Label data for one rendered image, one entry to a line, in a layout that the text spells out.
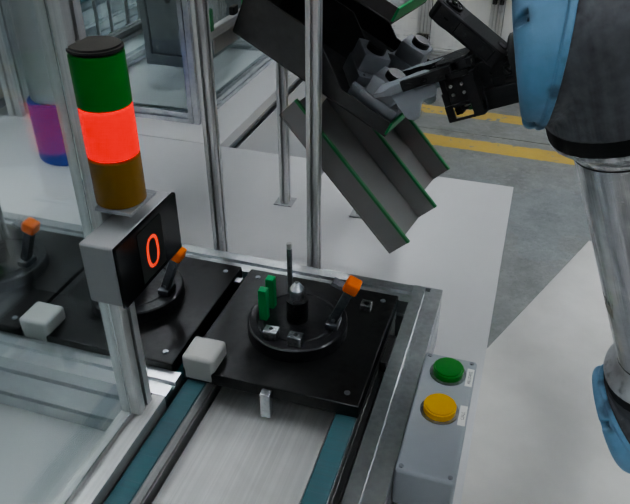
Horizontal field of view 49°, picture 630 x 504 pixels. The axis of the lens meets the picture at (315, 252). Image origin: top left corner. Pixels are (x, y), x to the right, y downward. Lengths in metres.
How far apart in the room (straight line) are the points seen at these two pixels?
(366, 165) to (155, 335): 0.45
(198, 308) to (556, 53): 0.68
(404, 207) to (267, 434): 0.48
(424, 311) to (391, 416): 0.21
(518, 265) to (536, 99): 2.45
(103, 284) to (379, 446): 0.37
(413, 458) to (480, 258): 0.61
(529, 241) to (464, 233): 1.70
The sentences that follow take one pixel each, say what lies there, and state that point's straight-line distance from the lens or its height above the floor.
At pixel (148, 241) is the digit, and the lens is 0.73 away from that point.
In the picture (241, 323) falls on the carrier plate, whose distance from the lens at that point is 0.99.
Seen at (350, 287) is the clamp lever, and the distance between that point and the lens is 0.90.
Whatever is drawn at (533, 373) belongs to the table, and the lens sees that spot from 1.12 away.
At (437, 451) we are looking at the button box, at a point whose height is 0.96.
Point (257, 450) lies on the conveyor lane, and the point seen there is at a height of 0.92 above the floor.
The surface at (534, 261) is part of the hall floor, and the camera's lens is 2.99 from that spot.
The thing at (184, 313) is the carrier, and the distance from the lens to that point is 1.02.
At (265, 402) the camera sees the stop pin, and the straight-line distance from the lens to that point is 0.90.
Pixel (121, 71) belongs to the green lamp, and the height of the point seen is 1.39.
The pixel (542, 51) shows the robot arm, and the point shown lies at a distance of 0.50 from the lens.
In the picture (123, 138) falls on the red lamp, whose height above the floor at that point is 1.33.
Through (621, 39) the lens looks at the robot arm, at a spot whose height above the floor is 1.47.
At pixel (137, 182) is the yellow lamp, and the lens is 0.69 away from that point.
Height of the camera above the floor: 1.60
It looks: 33 degrees down
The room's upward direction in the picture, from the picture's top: straight up
